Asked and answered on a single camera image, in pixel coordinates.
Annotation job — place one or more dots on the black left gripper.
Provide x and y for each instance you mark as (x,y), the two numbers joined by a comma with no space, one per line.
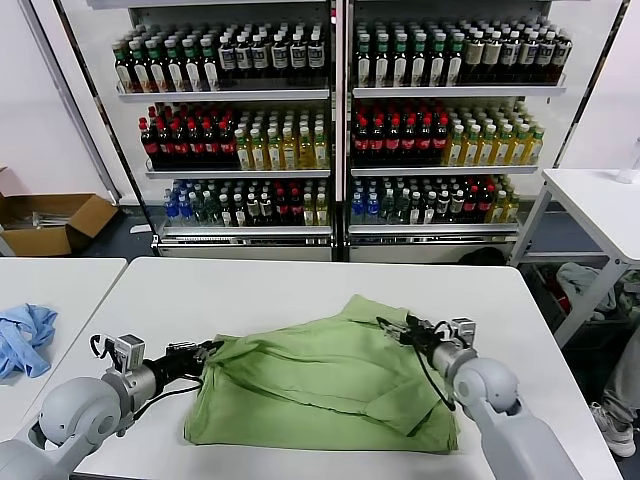
(177,362)

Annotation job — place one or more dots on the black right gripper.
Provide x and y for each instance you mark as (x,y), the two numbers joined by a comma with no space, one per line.
(420,334)

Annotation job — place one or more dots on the green polo shirt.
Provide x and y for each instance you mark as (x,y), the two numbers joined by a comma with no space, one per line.
(310,380)

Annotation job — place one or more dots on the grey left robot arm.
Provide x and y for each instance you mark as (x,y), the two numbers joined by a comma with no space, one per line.
(75,415)

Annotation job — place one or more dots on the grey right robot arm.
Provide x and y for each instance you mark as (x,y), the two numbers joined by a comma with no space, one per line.
(485,385)

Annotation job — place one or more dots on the pale clothes pile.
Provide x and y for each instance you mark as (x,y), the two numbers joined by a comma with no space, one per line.
(630,300)

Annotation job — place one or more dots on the black bag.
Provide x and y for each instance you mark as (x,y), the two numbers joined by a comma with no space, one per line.
(482,256)

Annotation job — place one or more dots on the clear green water bottle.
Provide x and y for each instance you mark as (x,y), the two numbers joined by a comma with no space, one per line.
(387,211)
(401,211)
(199,212)
(213,212)

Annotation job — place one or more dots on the small dark tea bottle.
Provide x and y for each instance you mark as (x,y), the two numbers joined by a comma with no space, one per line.
(443,207)
(429,212)
(456,207)
(253,212)
(240,214)
(415,212)
(226,214)
(266,212)

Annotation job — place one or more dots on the blue sports drink bottle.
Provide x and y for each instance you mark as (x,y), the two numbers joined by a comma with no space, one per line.
(372,210)
(172,210)
(358,210)
(185,210)

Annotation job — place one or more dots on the small yellow juice bottle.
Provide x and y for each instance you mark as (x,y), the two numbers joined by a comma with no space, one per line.
(498,210)
(511,210)
(309,214)
(322,214)

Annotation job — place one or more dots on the white paper scrap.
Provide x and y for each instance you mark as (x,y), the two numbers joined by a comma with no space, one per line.
(140,229)

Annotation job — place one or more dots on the small red cap cola bottle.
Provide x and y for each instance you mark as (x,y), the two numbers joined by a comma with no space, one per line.
(470,205)
(296,210)
(484,204)
(282,210)

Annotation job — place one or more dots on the black storage crate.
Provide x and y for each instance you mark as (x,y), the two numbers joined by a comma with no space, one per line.
(534,280)

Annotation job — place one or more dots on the crumpled light blue cloth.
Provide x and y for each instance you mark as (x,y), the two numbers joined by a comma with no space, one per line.
(25,345)

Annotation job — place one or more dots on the grey crumpled cloth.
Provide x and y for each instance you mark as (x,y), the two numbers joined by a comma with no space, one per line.
(580,285)

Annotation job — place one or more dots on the open cardboard box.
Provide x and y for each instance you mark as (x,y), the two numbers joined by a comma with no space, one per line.
(50,240)

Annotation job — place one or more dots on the silver metal parts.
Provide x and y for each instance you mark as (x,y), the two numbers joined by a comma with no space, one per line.
(47,220)

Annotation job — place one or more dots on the white side table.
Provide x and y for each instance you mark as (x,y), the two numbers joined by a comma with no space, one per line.
(590,210)

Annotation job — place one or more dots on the person's grey trouser leg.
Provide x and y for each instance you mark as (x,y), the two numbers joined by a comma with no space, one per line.
(625,380)

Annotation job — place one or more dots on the white sneaker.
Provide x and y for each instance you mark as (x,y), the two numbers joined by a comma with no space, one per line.
(615,432)

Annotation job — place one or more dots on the white beverage shelf unit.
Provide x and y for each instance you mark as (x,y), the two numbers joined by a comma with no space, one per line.
(450,93)
(225,96)

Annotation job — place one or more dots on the green cap tea bottle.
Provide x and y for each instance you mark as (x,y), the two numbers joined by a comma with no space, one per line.
(141,70)
(437,67)
(455,67)
(192,69)
(382,67)
(210,69)
(400,67)
(175,70)
(123,70)
(158,70)
(419,67)
(365,67)

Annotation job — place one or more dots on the clear plastic cup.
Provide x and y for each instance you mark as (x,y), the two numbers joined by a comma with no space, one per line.
(627,172)

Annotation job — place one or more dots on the white label dark drink bottle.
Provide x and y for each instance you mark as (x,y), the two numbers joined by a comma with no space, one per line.
(229,61)
(244,60)
(563,51)
(316,57)
(298,58)
(279,59)
(259,60)
(546,52)
(528,53)
(511,54)

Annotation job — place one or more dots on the beige label dark drink bottle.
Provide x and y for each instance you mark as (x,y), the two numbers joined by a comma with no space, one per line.
(492,54)
(474,55)

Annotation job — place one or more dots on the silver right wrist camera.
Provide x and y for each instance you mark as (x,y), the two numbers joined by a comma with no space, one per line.
(464,330)

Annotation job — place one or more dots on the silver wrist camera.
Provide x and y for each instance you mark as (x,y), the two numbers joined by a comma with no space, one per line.
(130,352)
(464,330)

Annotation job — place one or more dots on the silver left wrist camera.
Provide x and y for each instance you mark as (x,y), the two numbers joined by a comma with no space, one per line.
(130,352)

